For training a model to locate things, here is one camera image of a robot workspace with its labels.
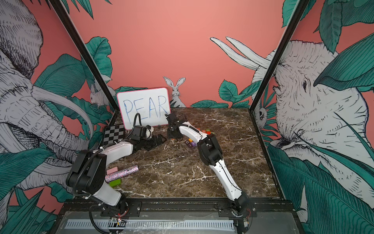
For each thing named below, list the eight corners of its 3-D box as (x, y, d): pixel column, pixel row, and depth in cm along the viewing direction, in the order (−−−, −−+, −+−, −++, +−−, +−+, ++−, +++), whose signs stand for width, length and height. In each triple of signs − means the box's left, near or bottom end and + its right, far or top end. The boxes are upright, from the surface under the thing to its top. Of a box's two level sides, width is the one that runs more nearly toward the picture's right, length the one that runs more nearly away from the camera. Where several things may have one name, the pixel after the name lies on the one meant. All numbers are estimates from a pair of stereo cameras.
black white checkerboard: (105, 144, 100) (103, 142, 98) (107, 129, 109) (105, 127, 106) (123, 140, 103) (122, 138, 100) (124, 126, 111) (122, 123, 109)
